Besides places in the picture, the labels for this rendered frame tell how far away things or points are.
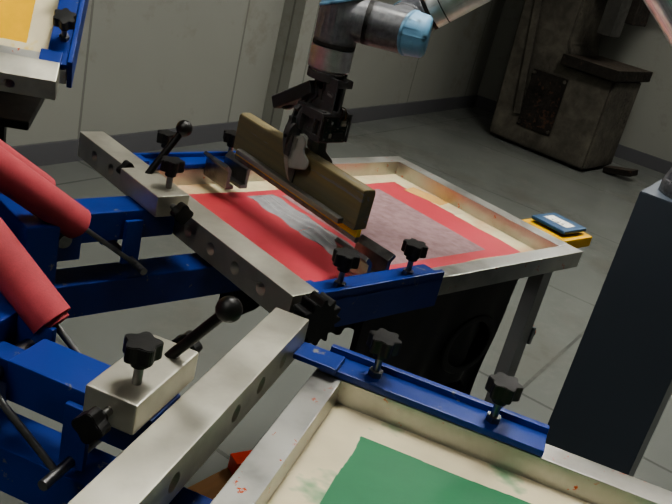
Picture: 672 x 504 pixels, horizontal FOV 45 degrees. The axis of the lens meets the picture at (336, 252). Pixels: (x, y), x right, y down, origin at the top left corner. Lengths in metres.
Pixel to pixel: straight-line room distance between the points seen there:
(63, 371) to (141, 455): 0.15
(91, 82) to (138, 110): 0.40
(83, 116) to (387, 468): 3.75
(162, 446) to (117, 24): 3.85
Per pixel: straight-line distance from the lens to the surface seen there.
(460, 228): 1.84
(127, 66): 4.66
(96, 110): 4.60
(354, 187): 1.38
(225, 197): 1.68
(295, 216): 1.64
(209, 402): 0.88
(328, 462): 0.98
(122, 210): 1.31
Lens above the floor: 1.54
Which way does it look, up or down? 22 degrees down
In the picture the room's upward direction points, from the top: 14 degrees clockwise
